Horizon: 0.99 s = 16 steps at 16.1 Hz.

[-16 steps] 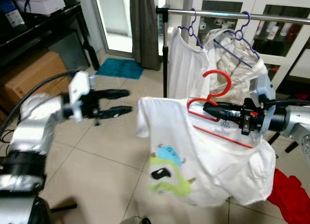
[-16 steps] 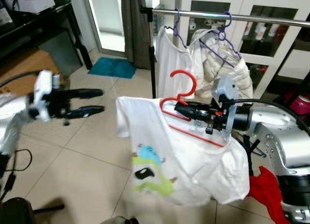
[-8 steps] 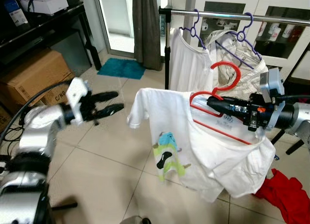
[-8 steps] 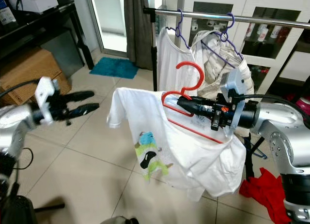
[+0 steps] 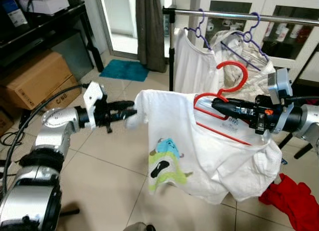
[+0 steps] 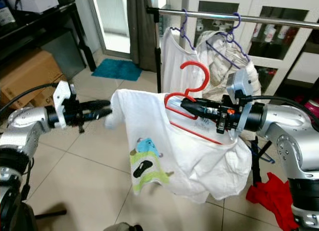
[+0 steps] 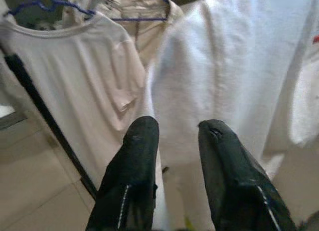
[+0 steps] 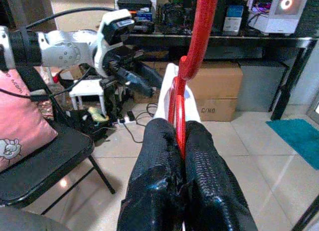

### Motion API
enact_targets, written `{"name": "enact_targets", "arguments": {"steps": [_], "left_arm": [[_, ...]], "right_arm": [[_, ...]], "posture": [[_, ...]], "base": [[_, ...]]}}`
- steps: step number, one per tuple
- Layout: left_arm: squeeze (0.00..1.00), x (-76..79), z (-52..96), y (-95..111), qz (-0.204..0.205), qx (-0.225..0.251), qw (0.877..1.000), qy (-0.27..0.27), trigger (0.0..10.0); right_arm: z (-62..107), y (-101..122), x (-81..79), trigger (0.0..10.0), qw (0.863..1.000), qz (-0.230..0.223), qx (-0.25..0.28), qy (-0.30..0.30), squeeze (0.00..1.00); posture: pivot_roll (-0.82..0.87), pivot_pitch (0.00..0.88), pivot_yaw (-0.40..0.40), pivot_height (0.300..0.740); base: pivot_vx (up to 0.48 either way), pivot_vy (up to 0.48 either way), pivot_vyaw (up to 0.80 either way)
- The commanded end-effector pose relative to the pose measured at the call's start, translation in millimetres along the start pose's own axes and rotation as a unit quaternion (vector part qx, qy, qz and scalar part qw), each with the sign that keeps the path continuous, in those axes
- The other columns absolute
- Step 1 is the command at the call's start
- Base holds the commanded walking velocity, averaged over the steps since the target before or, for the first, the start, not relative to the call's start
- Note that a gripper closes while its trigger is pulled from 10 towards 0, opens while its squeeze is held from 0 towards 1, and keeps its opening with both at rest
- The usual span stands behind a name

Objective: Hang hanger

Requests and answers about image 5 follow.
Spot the white box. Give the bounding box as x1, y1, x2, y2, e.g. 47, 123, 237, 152
15, 0, 70, 14

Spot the white framed glass door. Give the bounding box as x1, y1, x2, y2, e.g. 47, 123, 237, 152
97, 0, 172, 59

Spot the teal floor mat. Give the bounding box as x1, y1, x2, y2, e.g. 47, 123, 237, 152
100, 59, 150, 82

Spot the black shelf unit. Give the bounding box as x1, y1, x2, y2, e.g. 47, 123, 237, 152
0, 1, 105, 92

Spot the red plastic hanger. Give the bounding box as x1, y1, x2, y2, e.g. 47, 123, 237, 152
193, 60, 252, 146

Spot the purple wire hanger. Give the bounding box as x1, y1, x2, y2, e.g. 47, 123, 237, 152
183, 9, 215, 52
220, 11, 272, 72

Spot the brown cardboard box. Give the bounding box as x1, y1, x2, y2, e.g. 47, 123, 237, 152
0, 50, 83, 112
0, 111, 14, 137

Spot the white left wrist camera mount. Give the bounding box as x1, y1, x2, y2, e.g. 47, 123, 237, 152
82, 81, 106, 127

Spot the red cloth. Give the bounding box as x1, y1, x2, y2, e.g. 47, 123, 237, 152
258, 174, 319, 231

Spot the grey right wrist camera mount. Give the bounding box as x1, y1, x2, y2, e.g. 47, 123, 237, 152
267, 68, 295, 134

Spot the cream white jacket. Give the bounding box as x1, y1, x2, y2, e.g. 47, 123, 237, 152
209, 30, 277, 94

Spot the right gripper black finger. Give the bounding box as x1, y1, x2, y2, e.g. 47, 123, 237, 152
213, 97, 250, 109
215, 109, 252, 119

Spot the metal clothes rack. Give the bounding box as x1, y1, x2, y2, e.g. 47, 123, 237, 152
162, 5, 319, 159

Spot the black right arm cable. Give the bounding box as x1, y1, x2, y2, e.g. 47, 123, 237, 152
287, 94, 319, 103

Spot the white cartoon print T-shirt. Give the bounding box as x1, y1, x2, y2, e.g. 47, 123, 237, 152
126, 89, 283, 206

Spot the grey curtain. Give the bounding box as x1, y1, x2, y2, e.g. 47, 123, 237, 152
136, 0, 167, 73

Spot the grey robot foot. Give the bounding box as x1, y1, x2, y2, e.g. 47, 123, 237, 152
122, 222, 156, 231

